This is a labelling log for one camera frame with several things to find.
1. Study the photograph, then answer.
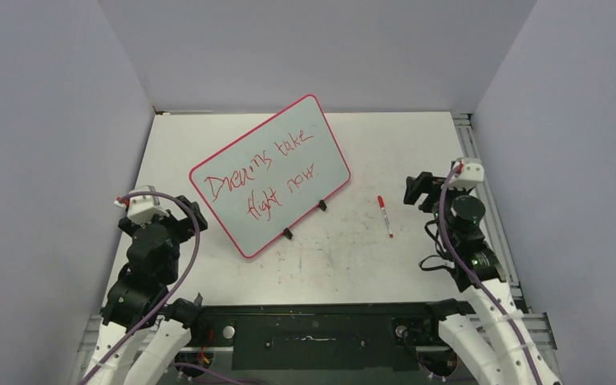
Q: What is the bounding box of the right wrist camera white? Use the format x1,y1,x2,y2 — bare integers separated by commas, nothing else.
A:
448,157,485,191

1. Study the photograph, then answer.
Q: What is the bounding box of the white marker pen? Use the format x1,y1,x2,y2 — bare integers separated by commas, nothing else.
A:
380,207,394,238

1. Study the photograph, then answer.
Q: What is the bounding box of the pink framed whiteboard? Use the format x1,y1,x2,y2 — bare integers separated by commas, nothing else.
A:
188,94,351,258

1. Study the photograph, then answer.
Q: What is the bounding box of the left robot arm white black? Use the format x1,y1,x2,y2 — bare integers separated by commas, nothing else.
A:
80,186,208,384

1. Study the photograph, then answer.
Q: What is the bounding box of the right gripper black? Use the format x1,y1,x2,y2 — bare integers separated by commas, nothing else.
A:
404,171,470,248

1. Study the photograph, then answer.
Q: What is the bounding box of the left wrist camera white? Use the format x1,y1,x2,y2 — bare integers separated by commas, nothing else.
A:
114,185,168,225

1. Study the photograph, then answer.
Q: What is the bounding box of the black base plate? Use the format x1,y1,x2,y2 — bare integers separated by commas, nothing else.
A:
175,302,457,371

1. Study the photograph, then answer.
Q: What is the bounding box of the aluminium front rail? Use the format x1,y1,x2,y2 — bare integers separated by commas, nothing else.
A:
76,314,558,352

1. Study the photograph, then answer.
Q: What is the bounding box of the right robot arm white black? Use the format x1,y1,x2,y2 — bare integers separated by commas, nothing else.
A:
403,167,561,384

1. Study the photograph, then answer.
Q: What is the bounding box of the aluminium side rail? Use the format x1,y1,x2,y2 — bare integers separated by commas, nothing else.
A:
452,113,524,300

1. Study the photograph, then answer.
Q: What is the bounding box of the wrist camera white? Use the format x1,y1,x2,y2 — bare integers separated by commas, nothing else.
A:
114,185,168,225
448,157,485,191

